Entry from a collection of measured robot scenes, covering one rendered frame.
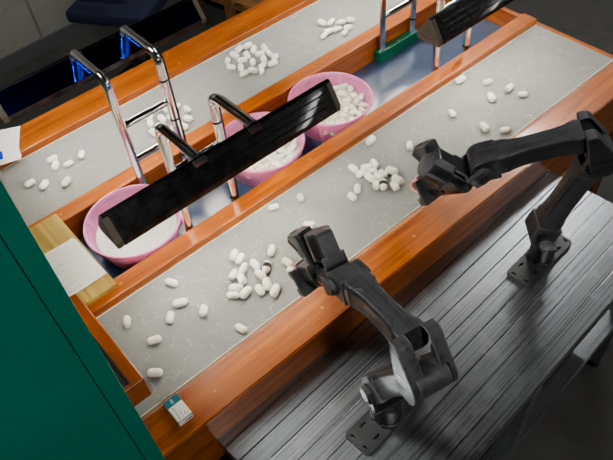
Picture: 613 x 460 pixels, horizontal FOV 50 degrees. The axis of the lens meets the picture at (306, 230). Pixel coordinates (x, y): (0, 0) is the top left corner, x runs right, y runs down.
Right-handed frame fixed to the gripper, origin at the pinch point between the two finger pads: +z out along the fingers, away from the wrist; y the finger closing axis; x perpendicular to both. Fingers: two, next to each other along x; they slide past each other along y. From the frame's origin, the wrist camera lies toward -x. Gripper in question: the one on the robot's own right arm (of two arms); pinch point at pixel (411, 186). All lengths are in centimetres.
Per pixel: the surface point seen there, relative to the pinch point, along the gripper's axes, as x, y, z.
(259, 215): -9.8, 28.2, 29.6
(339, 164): -9.2, -0.7, 28.8
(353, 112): -18.2, -19.5, 39.3
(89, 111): -58, 40, 82
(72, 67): -67, 47, 43
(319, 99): -30.5, 11.9, -0.1
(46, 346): -25, 91, -41
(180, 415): 10, 77, -1
